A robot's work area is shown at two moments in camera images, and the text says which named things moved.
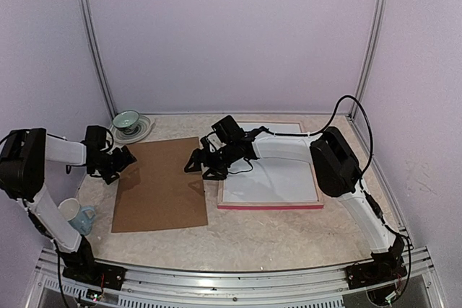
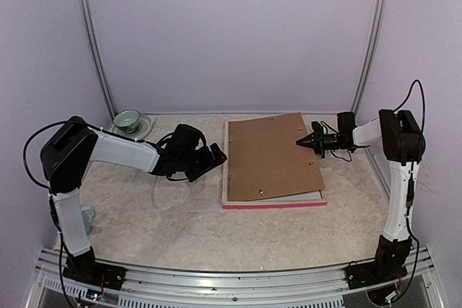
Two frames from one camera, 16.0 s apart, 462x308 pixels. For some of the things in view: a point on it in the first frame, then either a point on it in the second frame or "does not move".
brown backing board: (154, 192) → (265, 159)
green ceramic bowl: (126, 121) does not move
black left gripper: (125, 161) → (208, 160)
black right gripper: (196, 154) → (313, 142)
